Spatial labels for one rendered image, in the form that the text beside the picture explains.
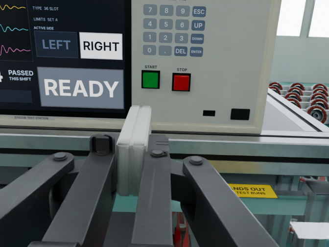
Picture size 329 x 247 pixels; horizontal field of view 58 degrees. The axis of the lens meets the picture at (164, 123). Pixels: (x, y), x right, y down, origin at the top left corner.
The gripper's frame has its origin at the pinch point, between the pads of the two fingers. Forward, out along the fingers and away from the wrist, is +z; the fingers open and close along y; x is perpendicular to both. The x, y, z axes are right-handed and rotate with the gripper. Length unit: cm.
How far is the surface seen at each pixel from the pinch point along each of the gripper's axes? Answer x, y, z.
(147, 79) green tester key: 0.3, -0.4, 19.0
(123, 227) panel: -31.8, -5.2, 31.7
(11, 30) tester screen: 5.4, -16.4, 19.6
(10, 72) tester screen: 0.4, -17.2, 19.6
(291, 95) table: -33, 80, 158
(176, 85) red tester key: -0.3, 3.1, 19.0
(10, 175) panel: -21.0, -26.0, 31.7
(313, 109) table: -33, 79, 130
